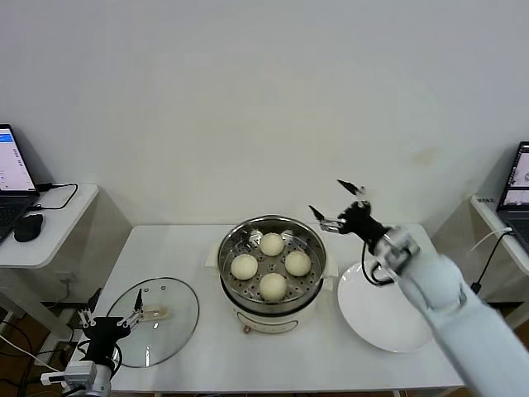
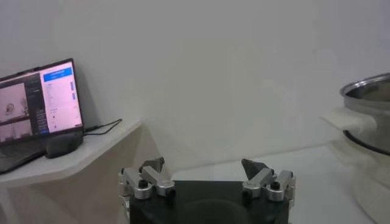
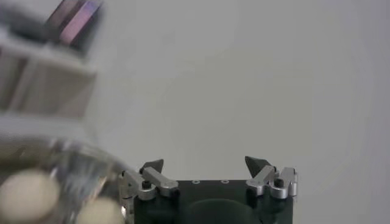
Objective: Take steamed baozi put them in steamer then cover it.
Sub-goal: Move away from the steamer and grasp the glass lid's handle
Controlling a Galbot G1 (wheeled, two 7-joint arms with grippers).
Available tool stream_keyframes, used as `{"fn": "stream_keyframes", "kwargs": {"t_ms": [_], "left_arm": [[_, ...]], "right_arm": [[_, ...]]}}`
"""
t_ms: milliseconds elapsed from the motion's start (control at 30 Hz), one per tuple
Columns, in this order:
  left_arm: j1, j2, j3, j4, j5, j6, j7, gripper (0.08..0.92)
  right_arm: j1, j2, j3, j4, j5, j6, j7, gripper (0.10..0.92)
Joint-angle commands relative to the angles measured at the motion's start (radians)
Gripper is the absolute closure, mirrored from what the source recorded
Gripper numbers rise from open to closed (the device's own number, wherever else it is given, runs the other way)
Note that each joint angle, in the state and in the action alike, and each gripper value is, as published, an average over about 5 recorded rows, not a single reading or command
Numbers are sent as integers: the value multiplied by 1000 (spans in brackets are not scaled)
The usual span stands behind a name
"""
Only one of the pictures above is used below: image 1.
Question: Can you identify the laptop with dark screen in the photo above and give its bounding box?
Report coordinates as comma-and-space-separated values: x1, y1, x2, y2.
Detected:
495, 141, 529, 253

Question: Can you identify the white cable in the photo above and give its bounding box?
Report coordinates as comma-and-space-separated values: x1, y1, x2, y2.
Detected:
470, 226, 513, 253

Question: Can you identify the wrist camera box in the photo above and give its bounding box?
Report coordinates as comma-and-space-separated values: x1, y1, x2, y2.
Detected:
378, 231, 422, 276
41, 361, 98, 386

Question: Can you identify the white steamed baozi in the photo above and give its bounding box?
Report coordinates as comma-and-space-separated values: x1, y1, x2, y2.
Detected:
260, 232, 285, 256
259, 272, 288, 302
284, 251, 312, 277
230, 253, 259, 280

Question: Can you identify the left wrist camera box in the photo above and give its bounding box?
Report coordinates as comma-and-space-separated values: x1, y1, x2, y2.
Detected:
41, 361, 98, 386

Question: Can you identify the white round plate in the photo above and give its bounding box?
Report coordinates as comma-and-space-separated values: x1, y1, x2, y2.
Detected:
336, 262, 435, 354

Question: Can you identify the white side table with label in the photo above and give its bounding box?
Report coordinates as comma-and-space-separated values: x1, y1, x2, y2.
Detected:
469, 194, 529, 332

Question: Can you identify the stainless steel steamer basket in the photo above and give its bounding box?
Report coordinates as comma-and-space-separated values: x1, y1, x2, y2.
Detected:
205, 214, 339, 310

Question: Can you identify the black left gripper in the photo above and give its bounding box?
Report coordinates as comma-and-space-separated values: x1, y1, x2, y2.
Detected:
78, 287, 145, 365

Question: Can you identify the black laptop charger cable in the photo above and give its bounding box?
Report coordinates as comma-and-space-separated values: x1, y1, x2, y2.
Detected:
31, 182, 79, 213

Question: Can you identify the laptop with white screen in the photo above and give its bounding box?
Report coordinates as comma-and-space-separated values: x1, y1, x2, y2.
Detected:
0, 122, 41, 245

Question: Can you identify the white side table with mouse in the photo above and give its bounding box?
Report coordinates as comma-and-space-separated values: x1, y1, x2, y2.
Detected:
0, 184, 100, 344

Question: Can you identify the black cable with adapter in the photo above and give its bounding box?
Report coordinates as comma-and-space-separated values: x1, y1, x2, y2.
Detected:
469, 231, 514, 294

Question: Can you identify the white wall socket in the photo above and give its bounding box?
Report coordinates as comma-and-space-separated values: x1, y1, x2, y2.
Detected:
55, 270, 79, 290

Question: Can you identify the glass lid with cream handle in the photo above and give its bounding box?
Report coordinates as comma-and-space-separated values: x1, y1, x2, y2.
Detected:
105, 277, 201, 369

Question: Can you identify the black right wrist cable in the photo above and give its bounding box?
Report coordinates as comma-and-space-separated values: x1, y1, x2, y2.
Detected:
360, 242, 396, 287

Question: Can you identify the cream electric cooker pot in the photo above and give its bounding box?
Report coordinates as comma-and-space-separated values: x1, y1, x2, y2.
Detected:
218, 275, 334, 335

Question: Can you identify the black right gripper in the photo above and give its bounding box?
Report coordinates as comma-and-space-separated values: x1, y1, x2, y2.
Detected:
307, 178, 392, 249

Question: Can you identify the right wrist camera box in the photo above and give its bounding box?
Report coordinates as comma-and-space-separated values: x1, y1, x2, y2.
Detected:
378, 231, 422, 276

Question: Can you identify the black computer mouse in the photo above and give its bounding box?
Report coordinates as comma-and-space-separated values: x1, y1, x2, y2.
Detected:
13, 213, 45, 243

